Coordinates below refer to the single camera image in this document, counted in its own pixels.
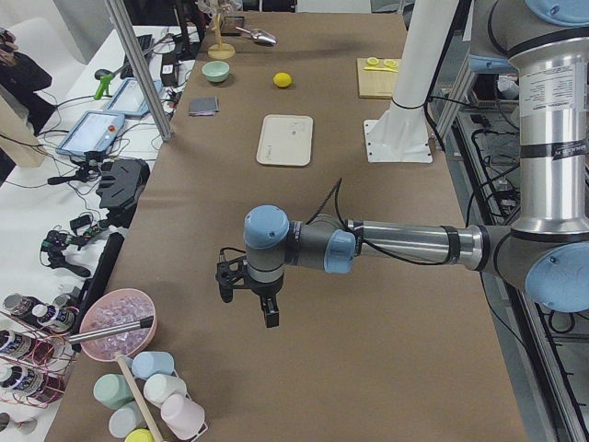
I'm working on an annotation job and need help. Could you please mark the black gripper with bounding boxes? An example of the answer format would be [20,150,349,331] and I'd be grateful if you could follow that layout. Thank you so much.
[245,273,283,328]

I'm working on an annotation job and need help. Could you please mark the yellow lemon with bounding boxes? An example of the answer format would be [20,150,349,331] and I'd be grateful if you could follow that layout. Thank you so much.
[272,72,294,88]

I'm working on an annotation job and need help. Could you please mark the cream rabbit tray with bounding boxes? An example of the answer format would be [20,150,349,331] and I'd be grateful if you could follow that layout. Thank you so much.
[256,114,314,167]

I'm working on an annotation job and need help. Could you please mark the metal tongs in bowl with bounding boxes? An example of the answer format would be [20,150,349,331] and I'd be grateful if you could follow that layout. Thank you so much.
[66,316,155,344]

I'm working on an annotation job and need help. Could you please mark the blue cup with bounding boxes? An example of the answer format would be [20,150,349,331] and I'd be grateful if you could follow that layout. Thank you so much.
[132,351,175,379]

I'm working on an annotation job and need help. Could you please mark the white cup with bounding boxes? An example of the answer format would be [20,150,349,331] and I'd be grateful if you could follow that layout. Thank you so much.
[143,374,188,408]

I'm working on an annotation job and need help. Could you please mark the pink cup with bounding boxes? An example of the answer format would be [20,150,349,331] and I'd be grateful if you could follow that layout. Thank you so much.
[160,393,208,440]

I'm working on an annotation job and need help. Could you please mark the pink bowl with ice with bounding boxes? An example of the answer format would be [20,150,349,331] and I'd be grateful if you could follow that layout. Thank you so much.
[79,288,157,362]

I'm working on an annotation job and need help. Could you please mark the grey cup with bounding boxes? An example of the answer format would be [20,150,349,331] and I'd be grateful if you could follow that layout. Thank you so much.
[109,401,146,438]

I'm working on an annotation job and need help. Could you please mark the green cup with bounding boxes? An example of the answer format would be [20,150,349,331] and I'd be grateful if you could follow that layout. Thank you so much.
[93,374,134,410]

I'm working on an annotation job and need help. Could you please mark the yellow cup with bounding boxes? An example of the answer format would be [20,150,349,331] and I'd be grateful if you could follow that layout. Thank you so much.
[124,428,155,442]

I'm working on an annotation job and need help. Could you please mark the grey folded cloth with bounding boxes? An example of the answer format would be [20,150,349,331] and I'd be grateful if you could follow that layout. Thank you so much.
[188,96,219,116]

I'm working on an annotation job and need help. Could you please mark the mint green bowl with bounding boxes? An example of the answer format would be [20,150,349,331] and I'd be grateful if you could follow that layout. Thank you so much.
[202,61,230,83]

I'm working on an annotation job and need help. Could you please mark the bamboo cutting board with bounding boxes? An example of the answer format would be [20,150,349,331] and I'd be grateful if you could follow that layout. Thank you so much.
[356,57,401,99]

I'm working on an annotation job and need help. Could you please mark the teach pendant near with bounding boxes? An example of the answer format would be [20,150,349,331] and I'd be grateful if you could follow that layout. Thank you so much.
[55,110,125,157]

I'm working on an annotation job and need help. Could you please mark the teach pendant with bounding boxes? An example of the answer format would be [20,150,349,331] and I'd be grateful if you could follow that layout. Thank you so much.
[55,110,125,157]
[105,77,149,119]

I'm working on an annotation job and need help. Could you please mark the teach pendant far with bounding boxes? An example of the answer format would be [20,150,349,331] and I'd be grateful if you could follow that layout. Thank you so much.
[105,77,149,119]

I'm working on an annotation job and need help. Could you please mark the yellow plastic knife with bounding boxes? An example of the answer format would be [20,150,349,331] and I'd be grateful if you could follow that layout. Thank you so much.
[363,65,398,73]

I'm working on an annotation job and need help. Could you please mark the wooden mug tree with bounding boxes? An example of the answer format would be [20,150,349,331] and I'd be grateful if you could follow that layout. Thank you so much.
[208,9,236,61]

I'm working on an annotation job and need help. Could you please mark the metal scoop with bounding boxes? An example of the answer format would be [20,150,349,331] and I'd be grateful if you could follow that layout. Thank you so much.
[237,27,277,46]

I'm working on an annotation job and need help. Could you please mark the green handheld tool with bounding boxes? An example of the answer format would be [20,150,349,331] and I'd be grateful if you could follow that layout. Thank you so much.
[94,69,113,100]

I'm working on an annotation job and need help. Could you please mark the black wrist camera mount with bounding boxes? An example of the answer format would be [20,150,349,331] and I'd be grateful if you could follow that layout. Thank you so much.
[215,247,249,303]

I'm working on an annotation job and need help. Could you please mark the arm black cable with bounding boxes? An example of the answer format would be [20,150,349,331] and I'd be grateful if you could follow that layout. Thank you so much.
[305,177,452,266]

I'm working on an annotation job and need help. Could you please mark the wooden cup rack handle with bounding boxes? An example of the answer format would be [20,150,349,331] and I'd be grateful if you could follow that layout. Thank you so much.
[115,353,164,442]

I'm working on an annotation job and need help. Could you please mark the black plastic bracket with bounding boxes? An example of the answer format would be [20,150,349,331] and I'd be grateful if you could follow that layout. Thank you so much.
[96,158,150,229]

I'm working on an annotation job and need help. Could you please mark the aluminium frame post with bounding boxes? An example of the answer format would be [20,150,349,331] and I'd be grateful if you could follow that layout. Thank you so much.
[104,0,172,142]

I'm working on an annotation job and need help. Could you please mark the white pedestal column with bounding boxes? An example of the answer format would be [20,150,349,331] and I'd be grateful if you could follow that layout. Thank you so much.
[364,0,459,163]

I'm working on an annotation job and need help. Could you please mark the copper wire bottle rack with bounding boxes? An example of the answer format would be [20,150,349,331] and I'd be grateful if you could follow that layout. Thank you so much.
[1,293,77,408]

